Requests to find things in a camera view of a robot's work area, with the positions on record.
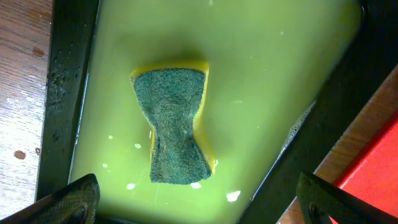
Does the black tray with green liquid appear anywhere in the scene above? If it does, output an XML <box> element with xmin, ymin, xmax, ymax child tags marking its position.
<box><xmin>36</xmin><ymin>1</ymin><xmax>397</xmax><ymax>223</ymax></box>

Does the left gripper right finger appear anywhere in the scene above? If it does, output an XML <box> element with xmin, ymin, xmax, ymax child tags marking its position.
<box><xmin>296</xmin><ymin>171</ymin><xmax>397</xmax><ymax>224</ymax></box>

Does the yellow and green sponge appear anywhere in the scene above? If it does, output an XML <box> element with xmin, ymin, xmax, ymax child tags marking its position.
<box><xmin>129</xmin><ymin>60</ymin><xmax>216</xmax><ymax>185</ymax></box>

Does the red plastic serving tray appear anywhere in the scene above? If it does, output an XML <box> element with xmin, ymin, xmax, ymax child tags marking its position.
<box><xmin>333</xmin><ymin>113</ymin><xmax>397</xmax><ymax>223</ymax></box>

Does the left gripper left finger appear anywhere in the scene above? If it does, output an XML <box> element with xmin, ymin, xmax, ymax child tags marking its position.
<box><xmin>1</xmin><ymin>174</ymin><xmax>100</xmax><ymax>224</ymax></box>

